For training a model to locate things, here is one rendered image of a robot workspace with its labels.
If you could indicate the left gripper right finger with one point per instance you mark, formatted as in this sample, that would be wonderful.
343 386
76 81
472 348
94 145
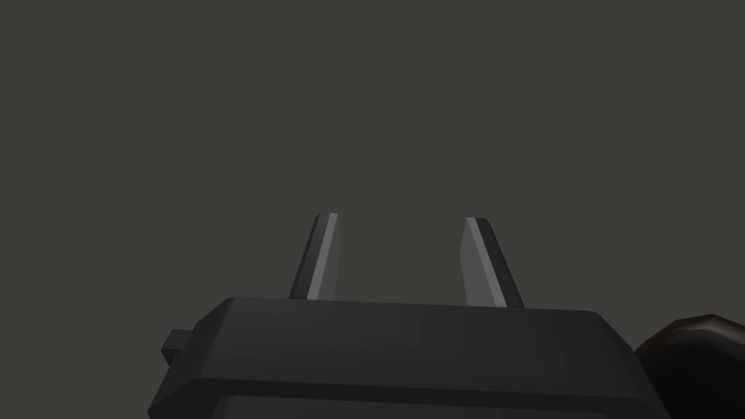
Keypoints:
486 267

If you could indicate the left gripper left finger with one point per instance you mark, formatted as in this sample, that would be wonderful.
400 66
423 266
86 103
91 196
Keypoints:
319 262

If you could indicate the dark brown round knob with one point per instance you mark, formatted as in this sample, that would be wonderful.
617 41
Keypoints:
698 366

